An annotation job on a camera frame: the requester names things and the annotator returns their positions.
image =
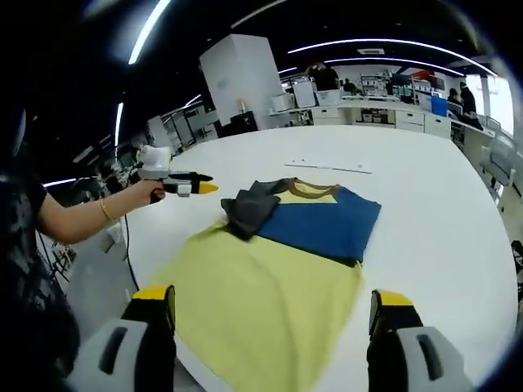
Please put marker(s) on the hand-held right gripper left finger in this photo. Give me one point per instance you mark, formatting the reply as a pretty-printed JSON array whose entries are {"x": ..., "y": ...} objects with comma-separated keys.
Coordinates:
[{"x": 122, "y": 347}]

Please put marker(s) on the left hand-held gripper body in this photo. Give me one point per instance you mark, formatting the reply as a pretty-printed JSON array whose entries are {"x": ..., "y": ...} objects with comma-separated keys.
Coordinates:
[{"x": 155, "y": 161}]

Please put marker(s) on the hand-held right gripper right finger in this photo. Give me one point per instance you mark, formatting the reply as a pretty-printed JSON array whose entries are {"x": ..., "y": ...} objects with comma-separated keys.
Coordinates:
[{"x": 412, "y": 355}]

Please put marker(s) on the white template strip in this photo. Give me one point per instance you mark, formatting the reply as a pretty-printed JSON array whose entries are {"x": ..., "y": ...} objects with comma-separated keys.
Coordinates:
[{"x": 327, "y": 167}]

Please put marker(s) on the yellow blue grey garment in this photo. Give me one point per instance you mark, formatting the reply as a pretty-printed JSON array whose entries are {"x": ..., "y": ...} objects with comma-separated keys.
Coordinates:
[{"x": 265, "y": 306}]

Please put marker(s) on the person's left hand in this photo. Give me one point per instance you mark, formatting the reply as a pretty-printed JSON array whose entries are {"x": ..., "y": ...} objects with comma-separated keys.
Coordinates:
[{"x": 143, "y": 191}]

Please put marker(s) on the ceiling light strip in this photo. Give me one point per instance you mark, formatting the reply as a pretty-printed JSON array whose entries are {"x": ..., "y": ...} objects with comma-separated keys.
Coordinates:
[
  {"x": 119, "y": 122},
  {"x": 59, "y": 182},
  {"x": 388, "y": 41},
  {"x": 149, "y": 32},
  {"x": 392, "y": 60}
]

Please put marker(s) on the black low cabinet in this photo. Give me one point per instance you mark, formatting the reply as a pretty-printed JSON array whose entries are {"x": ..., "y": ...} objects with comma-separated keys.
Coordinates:
[{"x": 239, "y": 124}]

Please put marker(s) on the white square pillar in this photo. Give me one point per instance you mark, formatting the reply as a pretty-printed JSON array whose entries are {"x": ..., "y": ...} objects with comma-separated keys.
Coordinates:
[{"x": 241, "y": 77}]

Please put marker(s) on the person's dark patterned top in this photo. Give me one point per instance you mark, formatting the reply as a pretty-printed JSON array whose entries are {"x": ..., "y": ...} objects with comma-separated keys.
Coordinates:
[{"x": 24, "y": 286}]

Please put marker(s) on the white box appliance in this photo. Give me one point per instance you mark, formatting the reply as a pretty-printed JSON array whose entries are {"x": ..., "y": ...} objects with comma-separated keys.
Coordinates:
[{"x": 303, "y": 94}]

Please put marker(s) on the grey office chair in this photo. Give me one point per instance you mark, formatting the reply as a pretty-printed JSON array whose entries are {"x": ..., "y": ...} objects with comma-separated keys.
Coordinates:
[{"x": 500, "y": 167}]

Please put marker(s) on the white workbench with drawers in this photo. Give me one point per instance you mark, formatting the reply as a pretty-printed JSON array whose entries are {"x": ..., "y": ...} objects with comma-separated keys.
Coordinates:
[{"x": 408, "y": 120}]

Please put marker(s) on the black metal stand frame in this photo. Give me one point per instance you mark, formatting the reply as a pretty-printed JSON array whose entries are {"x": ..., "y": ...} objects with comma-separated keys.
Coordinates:
[{"x": 518, "y": 261}]

